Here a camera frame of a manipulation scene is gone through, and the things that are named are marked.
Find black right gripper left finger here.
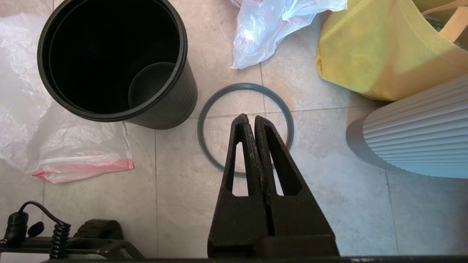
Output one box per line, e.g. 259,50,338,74
208,114,273,256

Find white trash bag pink drawstring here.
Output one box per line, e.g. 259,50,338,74
0,13,135,184

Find white ribbed cylinder container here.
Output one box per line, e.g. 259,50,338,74
346,75,468,179

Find grey bin ring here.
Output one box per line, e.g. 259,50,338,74
197,83,295,179

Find black coiled cable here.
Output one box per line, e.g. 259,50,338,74
49,222,71,259

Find used trash bag red print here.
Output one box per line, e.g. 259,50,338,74
230,0,348,70

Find black robot base housing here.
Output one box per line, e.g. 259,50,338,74
0,219,147,262

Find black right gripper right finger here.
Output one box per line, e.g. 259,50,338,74
255,115,335,236

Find yellow fabric bag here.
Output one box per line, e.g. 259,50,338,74
316,0,468,102

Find black plug cable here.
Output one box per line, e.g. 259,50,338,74
0,201,70,249

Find black round trash bin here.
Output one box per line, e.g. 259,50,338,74
37,0,198,130

